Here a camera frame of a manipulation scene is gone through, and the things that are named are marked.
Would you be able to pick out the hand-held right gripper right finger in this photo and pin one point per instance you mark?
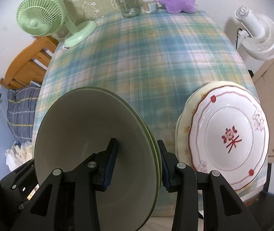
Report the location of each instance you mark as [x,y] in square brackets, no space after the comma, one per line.
[165,167]

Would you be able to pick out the white plate with red print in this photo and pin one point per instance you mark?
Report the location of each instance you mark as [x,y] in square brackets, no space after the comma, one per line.
[228,115]

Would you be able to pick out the wooden chair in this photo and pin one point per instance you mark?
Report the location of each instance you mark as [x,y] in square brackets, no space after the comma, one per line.
[24,65]

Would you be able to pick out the white ruffled cloth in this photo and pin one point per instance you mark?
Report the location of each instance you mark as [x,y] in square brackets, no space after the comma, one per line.
[16,154]

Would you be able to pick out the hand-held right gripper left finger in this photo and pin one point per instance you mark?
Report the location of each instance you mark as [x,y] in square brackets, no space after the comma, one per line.
[110,166]

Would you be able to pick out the green desk fan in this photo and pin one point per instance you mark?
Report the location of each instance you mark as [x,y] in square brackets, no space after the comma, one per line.
[40,14]

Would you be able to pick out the blue plaid pillow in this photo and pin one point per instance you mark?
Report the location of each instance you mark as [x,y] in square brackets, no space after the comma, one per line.
[21,110]

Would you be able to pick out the clear cotton swab container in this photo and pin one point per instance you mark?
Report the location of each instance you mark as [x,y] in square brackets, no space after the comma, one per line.
[148,4]

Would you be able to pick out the white standing fan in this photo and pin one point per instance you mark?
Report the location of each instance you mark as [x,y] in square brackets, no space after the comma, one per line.
[259,36]

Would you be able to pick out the scalloped floral cream plate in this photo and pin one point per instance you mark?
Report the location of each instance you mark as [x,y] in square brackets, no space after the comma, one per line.
[184,137]

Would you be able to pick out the clear plastic container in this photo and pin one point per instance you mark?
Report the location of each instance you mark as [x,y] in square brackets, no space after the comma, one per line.
[62,32]

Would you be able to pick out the green printed mat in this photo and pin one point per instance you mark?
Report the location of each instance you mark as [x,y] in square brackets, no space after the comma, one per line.
[98,2]

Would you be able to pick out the glass jar with dark lid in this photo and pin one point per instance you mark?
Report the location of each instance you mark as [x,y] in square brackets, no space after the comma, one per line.
[127,2]

